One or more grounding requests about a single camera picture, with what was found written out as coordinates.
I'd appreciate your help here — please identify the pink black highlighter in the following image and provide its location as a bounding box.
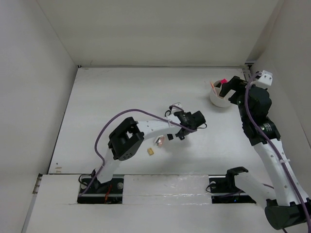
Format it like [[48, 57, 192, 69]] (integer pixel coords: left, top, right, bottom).
[[220, 79, 228, 84]]

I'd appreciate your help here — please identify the pink pen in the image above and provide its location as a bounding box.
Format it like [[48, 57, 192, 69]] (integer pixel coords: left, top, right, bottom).
[[210, 82, 217, 95]]

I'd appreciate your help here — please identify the small yellow eraser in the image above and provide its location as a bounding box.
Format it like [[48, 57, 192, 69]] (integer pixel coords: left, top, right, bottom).
[[147, 148, 154, 156]]

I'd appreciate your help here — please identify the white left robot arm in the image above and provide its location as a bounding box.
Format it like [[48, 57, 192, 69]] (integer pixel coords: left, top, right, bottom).
[[89, 109, 207, 193]]

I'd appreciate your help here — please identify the white round compartment container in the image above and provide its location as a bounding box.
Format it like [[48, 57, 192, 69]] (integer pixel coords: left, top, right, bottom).
[[209, 80, 230, 108]]

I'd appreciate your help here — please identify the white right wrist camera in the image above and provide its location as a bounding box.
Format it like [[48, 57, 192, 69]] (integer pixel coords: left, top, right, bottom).
[[254, 70, 273, 89]]

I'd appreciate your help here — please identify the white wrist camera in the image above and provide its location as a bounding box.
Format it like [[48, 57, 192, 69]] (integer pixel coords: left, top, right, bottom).
[[169, 102, 184, 115], [254, 70, 273, 89]]

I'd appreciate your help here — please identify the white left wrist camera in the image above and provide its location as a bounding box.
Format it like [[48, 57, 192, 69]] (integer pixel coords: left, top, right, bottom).
[[169, 102, 184, 115]]

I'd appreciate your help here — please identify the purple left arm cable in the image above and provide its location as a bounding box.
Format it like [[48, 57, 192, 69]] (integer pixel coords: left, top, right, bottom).
[[77, 104, 199, 197]]

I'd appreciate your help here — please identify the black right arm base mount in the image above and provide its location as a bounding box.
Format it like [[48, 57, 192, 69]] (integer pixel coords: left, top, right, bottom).
[[206, 166, 256, 204]]

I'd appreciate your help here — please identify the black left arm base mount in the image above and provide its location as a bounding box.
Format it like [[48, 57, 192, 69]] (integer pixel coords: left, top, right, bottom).
[[77, 171, 124, 204]]

